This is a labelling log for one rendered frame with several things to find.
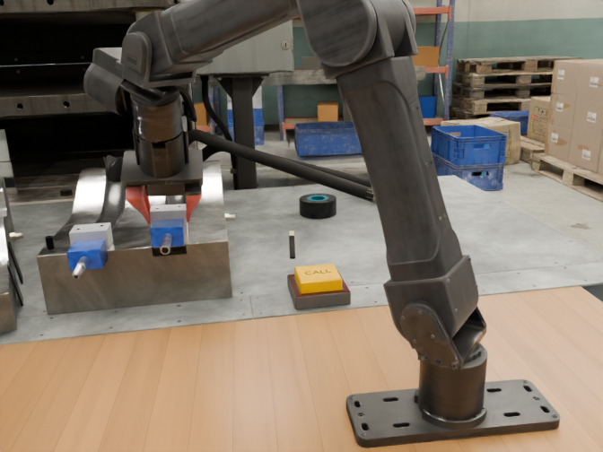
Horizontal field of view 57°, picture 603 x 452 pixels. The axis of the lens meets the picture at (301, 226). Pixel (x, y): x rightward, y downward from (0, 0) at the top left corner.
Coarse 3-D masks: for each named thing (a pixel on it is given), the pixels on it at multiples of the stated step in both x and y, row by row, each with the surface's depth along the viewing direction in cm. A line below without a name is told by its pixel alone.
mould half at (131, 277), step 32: (96, 192) 100; (128, 224) 89; (192, 224) 88; (224, 224) 87; (64, 256) 77; (128, 256) 78; (160, 256) 79; (192, 256) 80; (224, 256) 80; (64, 288) 78; (96, 288) 79; (128, 288) 80; (160, 288) 80; (192, 288) 81; (224, 288) 82
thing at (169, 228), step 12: (168, 204) 81; (180, 204) 81; (156, 216) 78; (168, 216) 78; (180, 216) 78; (156, 228) 74; (168, 228) 75; (180, 228) 75; (156, 240) 75; (168, 240) 72; (180, 240) 75; (168, 252) 70
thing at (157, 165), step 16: (144, 144) 68; (160, 144) 68; (176, 144) 69; (128, 160) 73; (144, 160) 69; (160, 160) 69; (176, 160) 70; (192, 160) 74; (128, 176) 70; (144, 176) 71; (160, 176) 70; (176, 176) 71; (192, 176) 71
